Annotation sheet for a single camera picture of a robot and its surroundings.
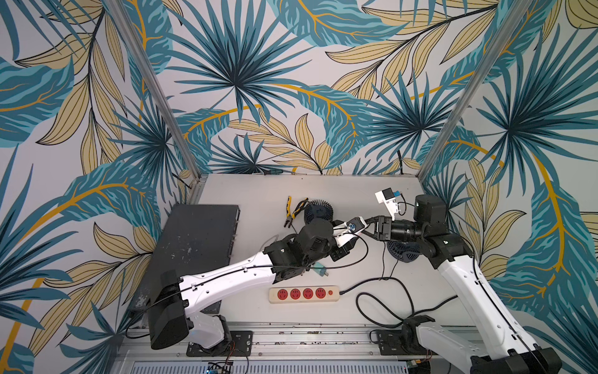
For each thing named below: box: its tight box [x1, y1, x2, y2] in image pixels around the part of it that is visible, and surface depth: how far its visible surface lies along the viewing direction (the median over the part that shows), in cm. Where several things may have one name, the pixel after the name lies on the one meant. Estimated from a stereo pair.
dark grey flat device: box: [129, 203, 240, 312], surface depth 94 cm
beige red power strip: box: [269, 285, 341, 304], surface depth 83 cm
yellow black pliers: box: [283, 195, 309, 229], surface depth 105 cm
